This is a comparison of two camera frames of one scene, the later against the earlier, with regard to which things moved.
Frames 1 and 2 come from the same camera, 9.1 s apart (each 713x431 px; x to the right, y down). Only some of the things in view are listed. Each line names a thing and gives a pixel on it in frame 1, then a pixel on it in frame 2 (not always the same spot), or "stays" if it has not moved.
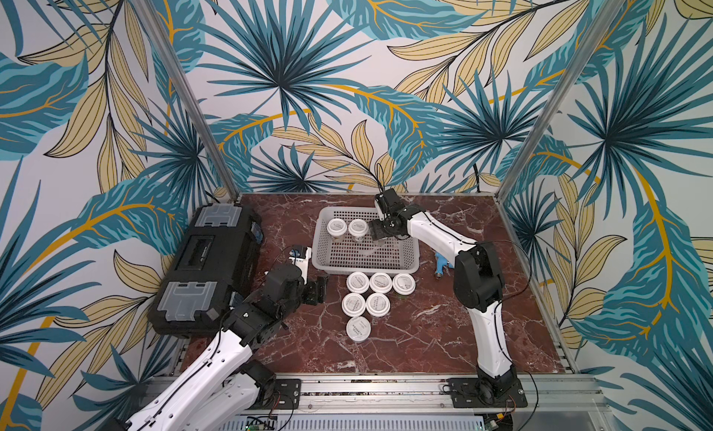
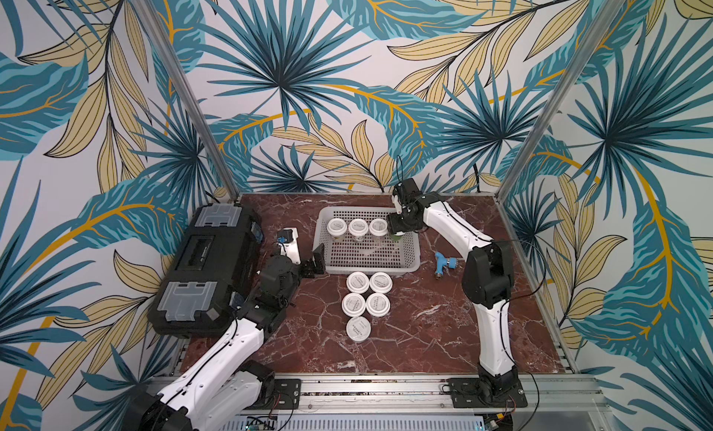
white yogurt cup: (337, 228) stays
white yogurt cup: (381, 282) stays
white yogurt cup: (357, 228) stays
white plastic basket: (368, 256) stays
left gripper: (317, 291) -> (318, 261)
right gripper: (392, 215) -> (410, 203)
